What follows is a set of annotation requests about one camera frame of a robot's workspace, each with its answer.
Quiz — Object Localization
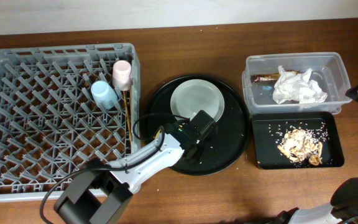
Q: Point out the white napkin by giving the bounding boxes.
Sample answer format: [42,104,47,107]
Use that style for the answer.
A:
[272,66,328,105]

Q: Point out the rice and peanut shell scraps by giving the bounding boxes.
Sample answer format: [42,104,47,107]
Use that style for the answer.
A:
[268,121,329,166]

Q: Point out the blue plastic cup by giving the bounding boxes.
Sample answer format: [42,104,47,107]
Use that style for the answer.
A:
[91,80,118,110]

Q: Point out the pink plastic cup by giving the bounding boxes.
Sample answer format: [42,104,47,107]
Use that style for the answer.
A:
[112,60,132,91]

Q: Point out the yellow plastic bowl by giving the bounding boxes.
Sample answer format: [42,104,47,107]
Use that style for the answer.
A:
[154,129,161,139]

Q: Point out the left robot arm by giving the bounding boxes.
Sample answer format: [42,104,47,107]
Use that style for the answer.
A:
[53,110,216,223]

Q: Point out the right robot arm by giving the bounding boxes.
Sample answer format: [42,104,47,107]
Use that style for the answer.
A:
[253,112,358,223]

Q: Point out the grey dishwasher rack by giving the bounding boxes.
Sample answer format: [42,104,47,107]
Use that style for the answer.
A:
[0,43,141,202]

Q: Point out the grey round plate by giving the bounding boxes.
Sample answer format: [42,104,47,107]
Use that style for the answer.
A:
[170,79,225,121]

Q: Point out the round black tray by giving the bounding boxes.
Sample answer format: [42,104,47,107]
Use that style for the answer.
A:
[142,75,251,175]

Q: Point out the clear plastic storage box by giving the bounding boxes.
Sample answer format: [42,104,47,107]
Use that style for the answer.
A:
[242,52,351,115]

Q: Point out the black rectangular tray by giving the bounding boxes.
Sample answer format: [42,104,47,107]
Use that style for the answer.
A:
[252,111,345,169]

